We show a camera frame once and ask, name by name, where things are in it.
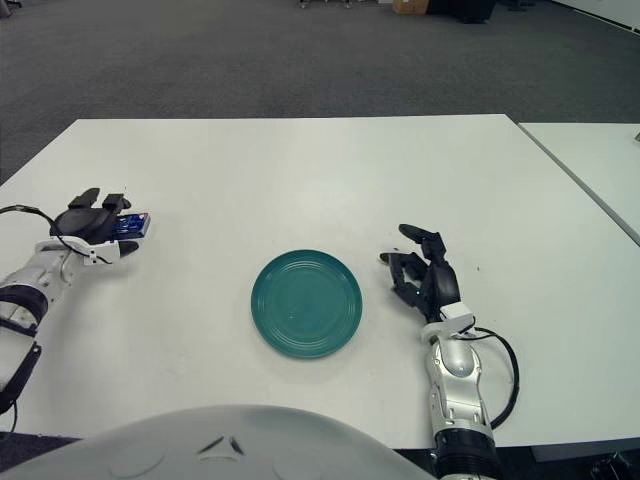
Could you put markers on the blue gum box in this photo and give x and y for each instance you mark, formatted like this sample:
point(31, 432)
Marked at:
point(134, 224)

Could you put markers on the black office chair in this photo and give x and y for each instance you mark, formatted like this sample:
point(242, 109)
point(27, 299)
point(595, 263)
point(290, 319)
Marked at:
point(10, 3)

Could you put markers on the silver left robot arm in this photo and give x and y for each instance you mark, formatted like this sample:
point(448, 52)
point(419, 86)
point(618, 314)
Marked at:
point(30, 290)

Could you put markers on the black cabinet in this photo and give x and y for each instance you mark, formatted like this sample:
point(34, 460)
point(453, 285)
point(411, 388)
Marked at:
point(462, 9)

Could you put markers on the brown cardboard box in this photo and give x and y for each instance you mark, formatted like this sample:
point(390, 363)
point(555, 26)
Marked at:
point(411, 6)

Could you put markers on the office chair wheel base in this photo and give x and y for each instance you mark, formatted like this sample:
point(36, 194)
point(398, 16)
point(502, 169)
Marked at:
point(322, 3)

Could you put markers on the black device under table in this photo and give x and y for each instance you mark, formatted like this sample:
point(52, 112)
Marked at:
point(617, 465)

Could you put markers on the teal round plate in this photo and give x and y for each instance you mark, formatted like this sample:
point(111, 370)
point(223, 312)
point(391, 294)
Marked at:
point(307, 303)

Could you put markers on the grey robot torso shell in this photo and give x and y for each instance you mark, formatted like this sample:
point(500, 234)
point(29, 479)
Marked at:
point(210, 445)

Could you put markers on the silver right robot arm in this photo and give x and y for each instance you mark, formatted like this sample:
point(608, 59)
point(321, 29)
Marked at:
point(457, 385)

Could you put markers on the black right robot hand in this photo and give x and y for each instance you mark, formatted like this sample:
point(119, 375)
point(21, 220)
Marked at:
point(442, 285)

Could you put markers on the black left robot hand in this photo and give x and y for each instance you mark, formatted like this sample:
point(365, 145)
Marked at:
point(85, 222)

